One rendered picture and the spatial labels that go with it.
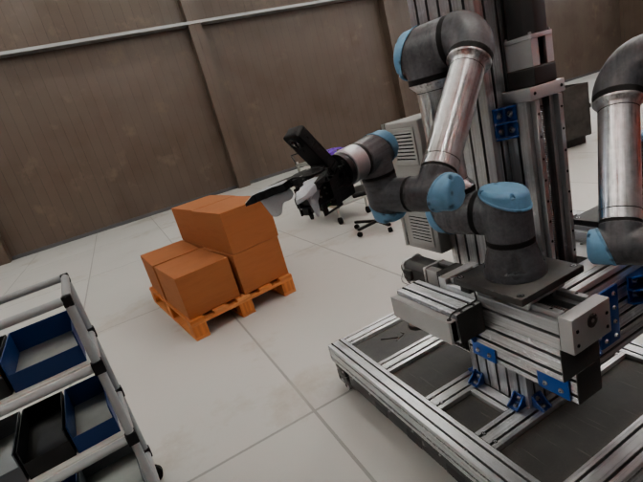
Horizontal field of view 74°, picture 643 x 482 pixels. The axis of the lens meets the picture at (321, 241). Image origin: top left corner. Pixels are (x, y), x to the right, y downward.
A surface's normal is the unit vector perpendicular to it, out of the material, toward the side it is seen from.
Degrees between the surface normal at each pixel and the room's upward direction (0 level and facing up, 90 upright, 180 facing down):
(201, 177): 90
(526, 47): 90
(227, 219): 90
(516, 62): 90
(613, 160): 58
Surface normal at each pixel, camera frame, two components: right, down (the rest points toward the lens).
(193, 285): 0.56, 0.10
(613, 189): -0.79, -0.18
